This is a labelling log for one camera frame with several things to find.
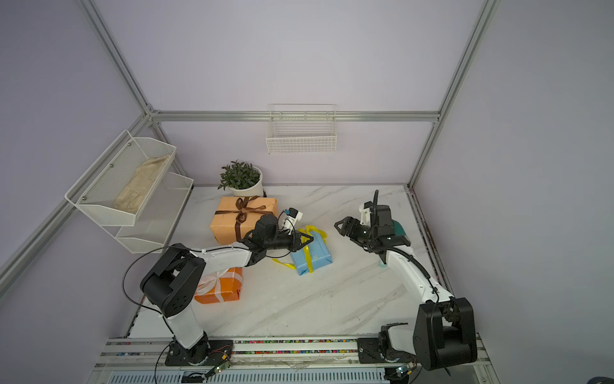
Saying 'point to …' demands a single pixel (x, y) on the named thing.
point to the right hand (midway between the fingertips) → (343, 230)
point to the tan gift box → (222, 226)
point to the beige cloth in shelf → (132, 196)
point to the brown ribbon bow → (241, 210)
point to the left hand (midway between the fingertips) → (312, 241)
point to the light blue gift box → (319, 254)
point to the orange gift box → (228, 288)
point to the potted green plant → (243, 179)
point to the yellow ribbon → (302, 232)
